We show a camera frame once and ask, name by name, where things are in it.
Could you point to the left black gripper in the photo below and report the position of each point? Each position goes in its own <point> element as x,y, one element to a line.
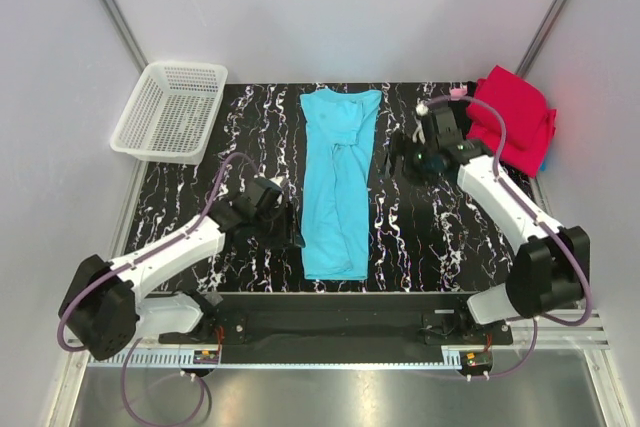
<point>288,235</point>

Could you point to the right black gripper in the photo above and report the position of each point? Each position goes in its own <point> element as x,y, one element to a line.
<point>398,146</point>

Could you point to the cyan t shirt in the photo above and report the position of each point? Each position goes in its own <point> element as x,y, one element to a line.
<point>340,134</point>

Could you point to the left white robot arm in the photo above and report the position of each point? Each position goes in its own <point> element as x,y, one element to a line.
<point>111,303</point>

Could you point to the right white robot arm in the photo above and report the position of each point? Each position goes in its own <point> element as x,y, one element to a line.
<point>551,265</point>

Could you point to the folded black t shirt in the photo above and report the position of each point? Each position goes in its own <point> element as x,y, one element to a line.
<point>459,108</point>

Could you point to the pink paper tag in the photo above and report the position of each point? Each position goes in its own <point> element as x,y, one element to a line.
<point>458,93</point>

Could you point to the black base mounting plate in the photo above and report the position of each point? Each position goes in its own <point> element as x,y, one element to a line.
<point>348,328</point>

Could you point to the white plastic basket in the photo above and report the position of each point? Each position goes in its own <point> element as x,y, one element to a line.
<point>170,114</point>

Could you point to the folded red t shirt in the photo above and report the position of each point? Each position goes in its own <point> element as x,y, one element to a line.
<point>530,123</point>

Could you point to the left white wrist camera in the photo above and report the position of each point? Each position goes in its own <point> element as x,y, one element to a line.
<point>280,182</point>

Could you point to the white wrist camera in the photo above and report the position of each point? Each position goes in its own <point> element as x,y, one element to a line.
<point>423,132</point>
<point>280,182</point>

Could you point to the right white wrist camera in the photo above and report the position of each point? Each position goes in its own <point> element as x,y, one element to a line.
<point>423,132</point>

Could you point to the right corner metal post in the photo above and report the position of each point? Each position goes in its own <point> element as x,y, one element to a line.
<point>542,34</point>

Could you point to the corner metal post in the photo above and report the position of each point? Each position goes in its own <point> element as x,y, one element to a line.
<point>542,34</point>
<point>125,33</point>

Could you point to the left corner metal post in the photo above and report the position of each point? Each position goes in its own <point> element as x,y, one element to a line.
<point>125,33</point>

